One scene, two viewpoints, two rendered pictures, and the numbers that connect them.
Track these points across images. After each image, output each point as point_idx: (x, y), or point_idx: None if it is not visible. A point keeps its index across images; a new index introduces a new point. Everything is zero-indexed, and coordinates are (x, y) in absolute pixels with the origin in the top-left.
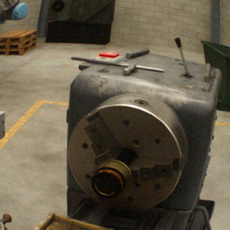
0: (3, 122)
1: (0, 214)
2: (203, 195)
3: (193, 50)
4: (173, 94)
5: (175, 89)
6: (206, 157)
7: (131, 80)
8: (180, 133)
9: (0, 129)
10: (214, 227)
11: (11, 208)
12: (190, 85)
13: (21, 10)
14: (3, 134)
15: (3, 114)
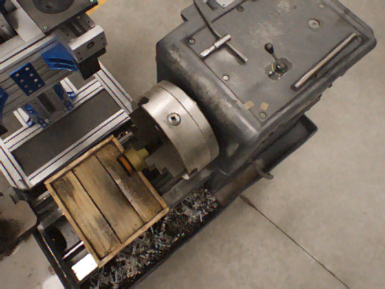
0: (102, 38)
1: (165, 15)
2: (380, 56)
3: None
4: (221, 109)
5: (227, 104)
6: (243, 159)
7: (199, 71)
8: (200, 153)
9: (98, 43)
10: (353, 114)
11: (180, 8)
12: (250, 102)
13: None
14: (103, 45)
15: (102, 32)
